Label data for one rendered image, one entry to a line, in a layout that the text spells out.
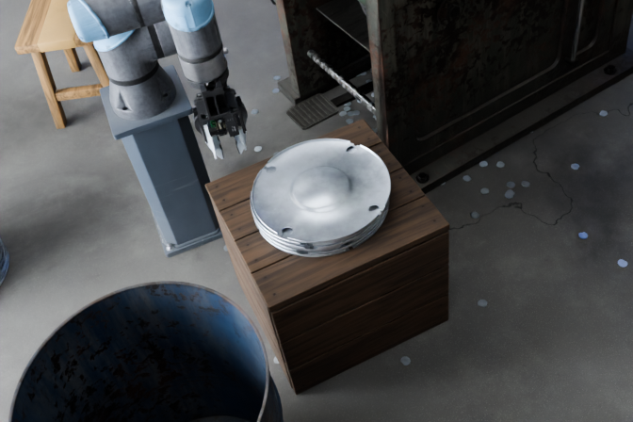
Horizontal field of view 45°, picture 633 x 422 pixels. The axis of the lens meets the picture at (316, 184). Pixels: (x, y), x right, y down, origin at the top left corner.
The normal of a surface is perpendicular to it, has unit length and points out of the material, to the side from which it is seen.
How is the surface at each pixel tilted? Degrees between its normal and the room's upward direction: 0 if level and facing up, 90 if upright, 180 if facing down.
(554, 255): 0
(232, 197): 0
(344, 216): 0
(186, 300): 88
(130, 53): 90
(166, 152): 90
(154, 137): 90
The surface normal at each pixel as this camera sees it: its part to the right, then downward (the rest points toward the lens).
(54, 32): -0.12, -0.68
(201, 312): -0.27, 0.70
